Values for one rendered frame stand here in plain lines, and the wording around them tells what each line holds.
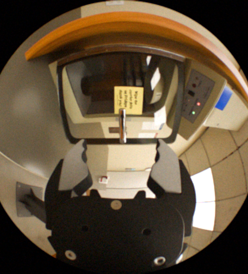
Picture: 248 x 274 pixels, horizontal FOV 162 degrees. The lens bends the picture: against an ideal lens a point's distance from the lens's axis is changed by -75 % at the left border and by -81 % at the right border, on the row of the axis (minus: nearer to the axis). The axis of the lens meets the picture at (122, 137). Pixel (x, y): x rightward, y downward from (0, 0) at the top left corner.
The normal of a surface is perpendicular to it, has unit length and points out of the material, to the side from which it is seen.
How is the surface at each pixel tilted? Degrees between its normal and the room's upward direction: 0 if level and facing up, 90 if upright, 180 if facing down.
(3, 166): 0
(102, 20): 90
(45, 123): 0
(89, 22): 90
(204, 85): 135
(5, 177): 0
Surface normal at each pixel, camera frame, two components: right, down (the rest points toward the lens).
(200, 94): -0.72, 0.58
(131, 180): -0.02, -0.57
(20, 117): 1.00, 0.00
